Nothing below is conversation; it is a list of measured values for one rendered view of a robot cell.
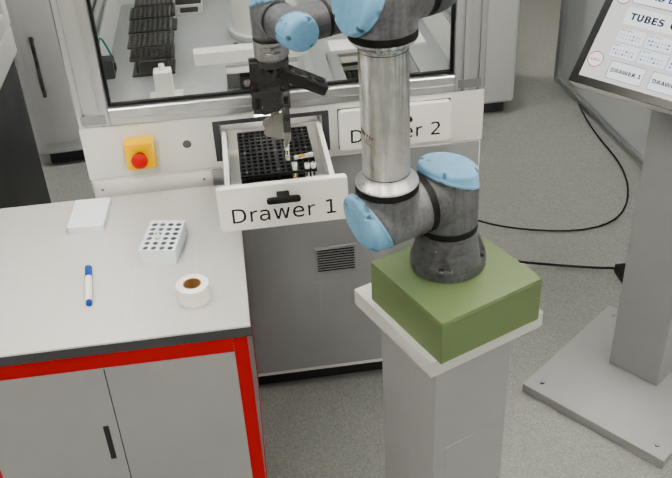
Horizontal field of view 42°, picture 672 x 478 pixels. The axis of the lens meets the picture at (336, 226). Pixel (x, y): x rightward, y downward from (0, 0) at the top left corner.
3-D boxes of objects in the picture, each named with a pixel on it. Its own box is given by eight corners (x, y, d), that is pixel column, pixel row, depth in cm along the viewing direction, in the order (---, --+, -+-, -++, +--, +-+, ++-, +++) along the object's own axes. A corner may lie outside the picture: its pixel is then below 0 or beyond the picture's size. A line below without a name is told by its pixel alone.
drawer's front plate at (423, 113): (450, 139, 229) (451, 101, 223) (340, 151, 226) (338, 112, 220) (448, 136, 230) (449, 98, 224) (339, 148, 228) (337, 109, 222)
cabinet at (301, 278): (474, 365, 276) (486, 139, 232) (142, 408, 267) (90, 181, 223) (411, 207, 355) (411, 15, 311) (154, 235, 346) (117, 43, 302)
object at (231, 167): (340, 209, 200) (339, 186, 197) (227, 222, 198) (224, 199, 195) (319, 130, 233) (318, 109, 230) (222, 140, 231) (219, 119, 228)
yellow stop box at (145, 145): (156, 169, 218) (152, 144, 214) (127, 172, 218) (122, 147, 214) (157, 159, 222) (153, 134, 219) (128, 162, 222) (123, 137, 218)
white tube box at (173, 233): (176, 264, 198) (174, 250, 196) (140, 264, 198) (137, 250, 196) (187, 233, 208) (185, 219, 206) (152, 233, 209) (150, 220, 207)
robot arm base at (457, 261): (500, 267, 174) (502, 226, 169) (436, 292, 169) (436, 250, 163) (458, 232, 186) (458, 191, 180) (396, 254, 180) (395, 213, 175)
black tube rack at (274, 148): (318, 192, 206) (317, 168, 203) (243, 200, 205) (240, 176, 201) (308, 148, 225) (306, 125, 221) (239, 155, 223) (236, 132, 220)
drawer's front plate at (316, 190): (349, 218, 200) (347, 176, 194) (221, 232, 197) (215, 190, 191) (348, 214, 201) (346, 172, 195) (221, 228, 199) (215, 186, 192)
